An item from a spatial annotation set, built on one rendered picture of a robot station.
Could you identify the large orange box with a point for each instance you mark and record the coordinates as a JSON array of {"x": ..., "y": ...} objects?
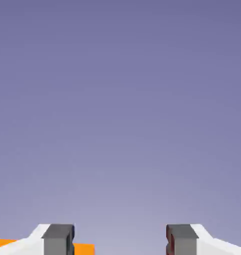
[{"x": 83, "y": 249}]

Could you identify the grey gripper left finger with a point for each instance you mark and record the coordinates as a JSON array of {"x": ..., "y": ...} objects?
[{"x": 55, "y": 241}]

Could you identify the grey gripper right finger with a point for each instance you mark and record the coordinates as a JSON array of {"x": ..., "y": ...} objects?
[{"x": 184, "y": 241}]

